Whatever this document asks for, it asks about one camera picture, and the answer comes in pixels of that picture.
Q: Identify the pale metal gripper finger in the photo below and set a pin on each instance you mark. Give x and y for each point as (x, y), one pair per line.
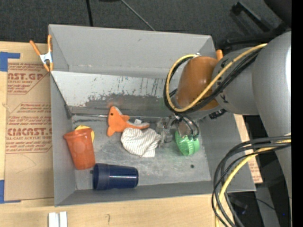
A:
(162, 127)
(167, 137)

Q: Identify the white striped cloth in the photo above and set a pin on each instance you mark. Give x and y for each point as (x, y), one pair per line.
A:
(139, 142)

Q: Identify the orange toy fox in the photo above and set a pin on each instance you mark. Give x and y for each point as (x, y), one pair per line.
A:
(117, 122)

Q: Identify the dark blue plastic cup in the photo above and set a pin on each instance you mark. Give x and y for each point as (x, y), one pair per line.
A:
(116, 177)

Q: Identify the grey metal bin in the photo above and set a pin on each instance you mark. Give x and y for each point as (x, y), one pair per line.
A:
(132, 55)

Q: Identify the yellow round thing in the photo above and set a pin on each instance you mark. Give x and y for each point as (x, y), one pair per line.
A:
(82, 127)

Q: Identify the orange plastic cup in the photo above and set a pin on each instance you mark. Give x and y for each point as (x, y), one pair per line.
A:
(80, 150)

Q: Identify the brown cardboard board, red print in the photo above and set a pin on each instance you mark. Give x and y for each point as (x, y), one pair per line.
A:
(26, 150)

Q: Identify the black cylinder on white bracket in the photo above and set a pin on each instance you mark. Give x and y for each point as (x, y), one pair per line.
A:
(216, 114)

